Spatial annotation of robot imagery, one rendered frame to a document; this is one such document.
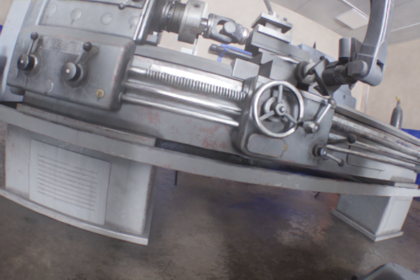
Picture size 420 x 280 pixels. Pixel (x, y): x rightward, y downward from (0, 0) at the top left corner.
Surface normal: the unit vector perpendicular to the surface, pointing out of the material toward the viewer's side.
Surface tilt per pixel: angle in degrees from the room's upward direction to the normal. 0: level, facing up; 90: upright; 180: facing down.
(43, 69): 90
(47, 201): 90
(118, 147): 90
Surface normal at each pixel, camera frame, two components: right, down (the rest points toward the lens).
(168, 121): 0.16, 0.07
